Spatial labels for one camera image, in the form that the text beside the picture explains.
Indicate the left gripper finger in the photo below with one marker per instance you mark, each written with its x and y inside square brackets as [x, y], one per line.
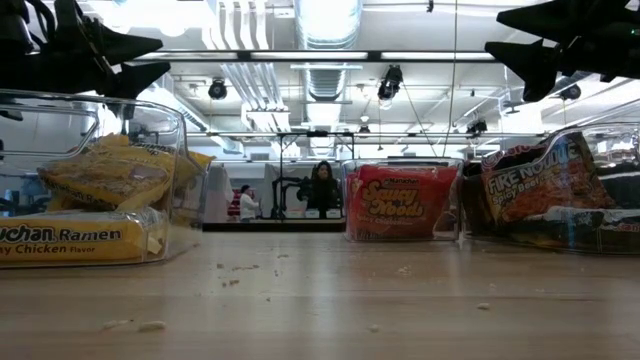
[127, 47]
[135, 80]

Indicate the black background robot arm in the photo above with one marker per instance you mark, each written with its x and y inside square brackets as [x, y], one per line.
[280, 192]

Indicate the person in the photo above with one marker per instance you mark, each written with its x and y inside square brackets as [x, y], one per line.
[324, 192]
[247, 205]

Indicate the black ceiling spotlight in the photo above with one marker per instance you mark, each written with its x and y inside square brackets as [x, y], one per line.
[477, 127]
[390, 82]
[570, 92]
[217, 90]

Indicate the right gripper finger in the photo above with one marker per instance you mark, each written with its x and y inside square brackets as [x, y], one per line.
[565, 20]
[537, 65]

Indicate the clear plastic bin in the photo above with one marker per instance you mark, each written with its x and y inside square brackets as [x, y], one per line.
[620, 145]
[50, 125]
[448, 223]

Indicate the silver ceiling duct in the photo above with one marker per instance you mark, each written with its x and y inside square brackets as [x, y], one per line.
[327, 20]

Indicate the black background table frame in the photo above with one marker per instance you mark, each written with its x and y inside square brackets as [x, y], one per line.
[280, 165]

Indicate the red Saucy Noods packet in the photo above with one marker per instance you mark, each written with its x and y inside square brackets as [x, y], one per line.
[400, 202]

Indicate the black ceiling light rail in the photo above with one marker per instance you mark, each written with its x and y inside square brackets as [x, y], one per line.
[374, 55]

